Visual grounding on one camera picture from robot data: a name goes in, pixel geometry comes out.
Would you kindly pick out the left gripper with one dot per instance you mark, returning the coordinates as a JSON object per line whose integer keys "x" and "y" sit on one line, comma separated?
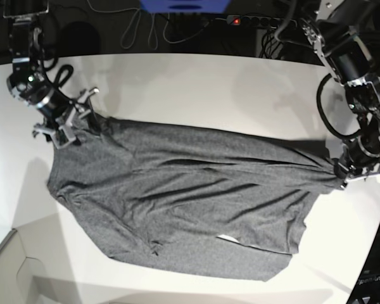
{"x": 355, "y": 165}

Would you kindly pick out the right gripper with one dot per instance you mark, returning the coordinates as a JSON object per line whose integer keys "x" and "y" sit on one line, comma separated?
{"x": 59, "y": 110}

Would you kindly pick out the grey long-sleeve t-shirt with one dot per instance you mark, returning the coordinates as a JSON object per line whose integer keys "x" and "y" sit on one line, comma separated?
{"x": 190, "y": 200}

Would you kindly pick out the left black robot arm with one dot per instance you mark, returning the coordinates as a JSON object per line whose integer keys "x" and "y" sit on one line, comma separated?
{"x": 332, "y": 33}

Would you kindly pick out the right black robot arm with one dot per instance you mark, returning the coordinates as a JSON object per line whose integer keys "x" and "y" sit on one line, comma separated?
{"x": 29, "y": 82}

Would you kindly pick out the blue plastic panel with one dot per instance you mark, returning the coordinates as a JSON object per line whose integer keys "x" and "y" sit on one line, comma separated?
{"x": 185, "y": 6}

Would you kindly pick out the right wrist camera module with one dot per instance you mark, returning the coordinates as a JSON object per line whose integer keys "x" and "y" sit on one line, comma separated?
{"x": 64, "y": 137}

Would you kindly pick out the black power strip red switch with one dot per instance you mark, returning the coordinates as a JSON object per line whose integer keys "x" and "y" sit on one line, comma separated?
{"x": 256, "y": 22}

